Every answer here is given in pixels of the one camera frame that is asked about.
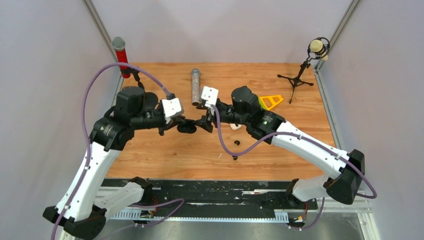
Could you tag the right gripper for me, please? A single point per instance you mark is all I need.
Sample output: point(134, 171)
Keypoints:
point(206, 120)

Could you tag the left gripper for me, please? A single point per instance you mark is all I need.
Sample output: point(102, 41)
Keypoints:
point(176, 121)

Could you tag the black earbud charging case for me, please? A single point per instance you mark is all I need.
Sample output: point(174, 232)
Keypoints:
point(187, 128)

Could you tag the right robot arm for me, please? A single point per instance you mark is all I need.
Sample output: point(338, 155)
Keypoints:
point(343, 171)

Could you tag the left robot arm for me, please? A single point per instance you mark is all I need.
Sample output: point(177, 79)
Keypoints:
point(80, 212)

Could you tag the white earbud case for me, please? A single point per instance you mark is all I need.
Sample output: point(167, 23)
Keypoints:
point(235, 127)

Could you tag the silver glitter microphone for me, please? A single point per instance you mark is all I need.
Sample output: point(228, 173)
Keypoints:
point(195, 87)

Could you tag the yellow triangular plastic piece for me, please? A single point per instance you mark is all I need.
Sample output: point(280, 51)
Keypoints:
point(271, 101)

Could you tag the red glitter microphone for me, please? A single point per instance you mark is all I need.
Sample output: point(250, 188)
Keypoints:
point(119, 46)

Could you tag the black tripod mic stand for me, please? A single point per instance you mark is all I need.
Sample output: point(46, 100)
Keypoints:
point(297, 81)

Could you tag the beige condenser microphone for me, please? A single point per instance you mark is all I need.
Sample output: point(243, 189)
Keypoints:
point(319, 50)

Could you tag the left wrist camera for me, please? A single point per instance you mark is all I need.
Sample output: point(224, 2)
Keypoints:
point(172, 108)

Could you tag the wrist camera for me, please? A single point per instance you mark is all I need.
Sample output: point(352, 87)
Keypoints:
point(172, 108)
point(209, 95)

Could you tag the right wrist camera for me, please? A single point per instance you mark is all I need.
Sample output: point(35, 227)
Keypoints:
point(209, 95)

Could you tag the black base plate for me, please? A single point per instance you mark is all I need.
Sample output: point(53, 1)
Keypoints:
point(225, 199)

